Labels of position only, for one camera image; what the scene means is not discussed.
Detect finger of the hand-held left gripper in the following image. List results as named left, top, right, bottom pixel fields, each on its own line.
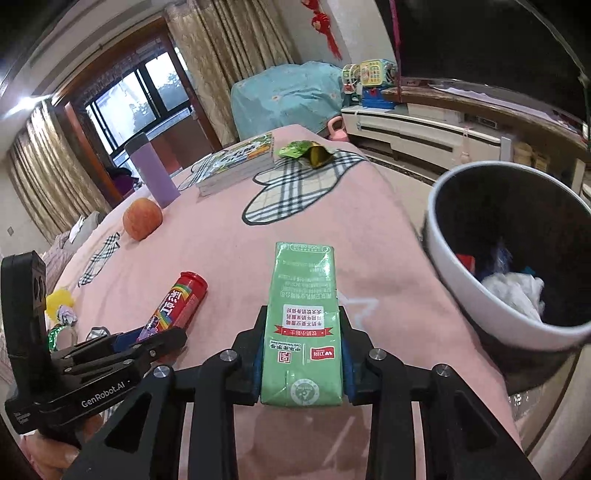
left=48, top=329, right=149, bottom=366
left=62, top=326, right=188, bottom=377

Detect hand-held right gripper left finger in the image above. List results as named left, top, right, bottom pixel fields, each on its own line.
left=62, top=305, right=269, bottom=480

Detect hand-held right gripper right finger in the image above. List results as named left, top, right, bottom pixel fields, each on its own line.
left=338, top=304, right=542, bottom=480

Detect red candy tube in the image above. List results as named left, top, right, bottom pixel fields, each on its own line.
left=137, top=271, right=209, bottom=343

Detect green drink carton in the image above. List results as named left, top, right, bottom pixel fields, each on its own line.
left=260, top=241, right=347, bottom=408

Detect black trash bin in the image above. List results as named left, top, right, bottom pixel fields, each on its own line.
left=421, top=161, right=591, bottom=355

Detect white paper bag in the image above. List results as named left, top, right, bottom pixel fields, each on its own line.
left=481, top=271, right=546, bottom=325

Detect blue plastic wrapper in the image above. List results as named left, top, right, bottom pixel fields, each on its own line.
left=488, top=239, right=514, bottom=278

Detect person's left hand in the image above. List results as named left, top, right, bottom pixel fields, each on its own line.
left=21, top=411, right=108, bottom=480

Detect yellow fluffy toy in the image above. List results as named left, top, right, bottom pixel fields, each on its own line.
left=45, top=288, right=77, bottom=315

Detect grey cushion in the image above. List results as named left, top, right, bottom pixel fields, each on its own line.
left=43, top=210, right=108, bottom=274

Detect apple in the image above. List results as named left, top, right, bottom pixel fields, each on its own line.
left=122, top=198, right=164, bottom=242

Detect beige patterned curtain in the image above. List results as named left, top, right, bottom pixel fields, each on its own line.
left=165, top=0, right=302, bottom=149
left=4, top=98, right=115, bottom=246

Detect purple bottle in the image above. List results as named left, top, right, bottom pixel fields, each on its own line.
left=124, top=133, right=181, bottom=209

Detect stack of books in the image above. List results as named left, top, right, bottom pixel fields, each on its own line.
left=177, top=132, right=276, bottom=198

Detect green snack packet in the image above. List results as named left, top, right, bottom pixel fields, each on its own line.
left=275, top=139, right=336, bottom=168

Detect balcony window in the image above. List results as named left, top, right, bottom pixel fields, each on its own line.
left=64, top=31, right=219, bottom=182

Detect pink kettlebell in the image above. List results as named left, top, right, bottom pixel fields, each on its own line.
left=326, top=116, right=347, bottom=144

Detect white television cabinet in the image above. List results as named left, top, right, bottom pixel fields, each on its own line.
left=341, top=84, right=591, bottom=197

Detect teal cloth covered furniture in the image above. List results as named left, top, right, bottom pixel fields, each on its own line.
left=229, top=60, right=345, bottom=142

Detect yellow stacked containers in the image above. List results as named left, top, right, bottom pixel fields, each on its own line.
left=512, top=140, right=551, bottom=172

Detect toy cash register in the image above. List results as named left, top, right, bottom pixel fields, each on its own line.
left=341, top=58, right=399, bottom=111

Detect pink pole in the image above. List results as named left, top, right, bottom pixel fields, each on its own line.
left=389, top=0, right=403, bottom=108

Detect black television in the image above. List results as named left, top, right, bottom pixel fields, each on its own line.
left=373, top=0, right=591, bottom=136

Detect red knot wall ornament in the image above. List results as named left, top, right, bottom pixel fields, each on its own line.
left=301, top=0, right=343, bottom=61

